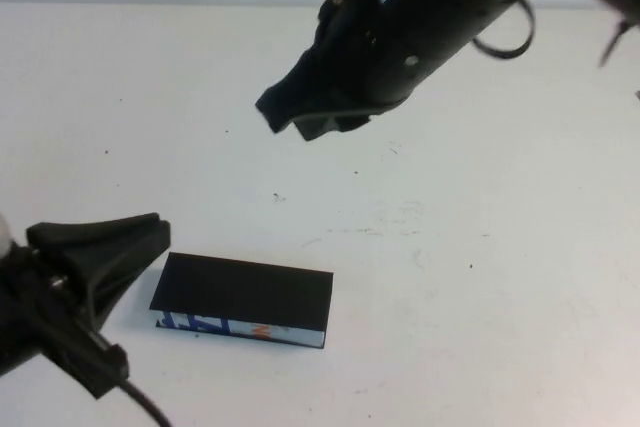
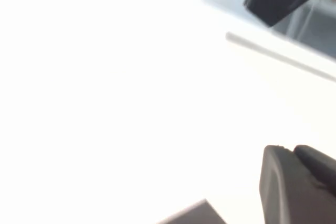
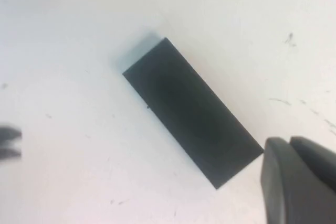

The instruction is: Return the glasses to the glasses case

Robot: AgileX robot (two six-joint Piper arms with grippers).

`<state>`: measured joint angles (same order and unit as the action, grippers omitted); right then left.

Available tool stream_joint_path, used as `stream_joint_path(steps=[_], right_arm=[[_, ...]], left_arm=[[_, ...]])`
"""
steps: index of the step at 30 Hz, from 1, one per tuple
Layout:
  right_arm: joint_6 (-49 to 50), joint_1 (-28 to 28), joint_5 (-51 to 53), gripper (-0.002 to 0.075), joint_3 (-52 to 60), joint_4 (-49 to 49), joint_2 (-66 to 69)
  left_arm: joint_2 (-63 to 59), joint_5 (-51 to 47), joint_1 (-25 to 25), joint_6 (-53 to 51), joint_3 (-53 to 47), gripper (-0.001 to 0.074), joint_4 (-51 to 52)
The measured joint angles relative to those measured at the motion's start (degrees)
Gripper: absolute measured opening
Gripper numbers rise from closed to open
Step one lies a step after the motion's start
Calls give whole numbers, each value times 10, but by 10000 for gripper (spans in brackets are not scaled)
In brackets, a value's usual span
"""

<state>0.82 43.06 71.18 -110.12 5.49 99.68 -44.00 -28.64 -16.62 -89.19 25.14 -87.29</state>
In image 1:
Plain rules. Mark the black glasses case box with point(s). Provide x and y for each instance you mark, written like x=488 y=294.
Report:
x=240 y=292

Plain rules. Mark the black zip tie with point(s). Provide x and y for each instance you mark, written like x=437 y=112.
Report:
x=615 y=42

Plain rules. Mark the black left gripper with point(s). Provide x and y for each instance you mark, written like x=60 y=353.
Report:
x=70 y=327

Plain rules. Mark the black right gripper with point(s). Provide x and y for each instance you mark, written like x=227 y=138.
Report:
x=410 y=32

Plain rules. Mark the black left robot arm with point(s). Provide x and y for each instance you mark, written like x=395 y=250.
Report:
x=15 y=342

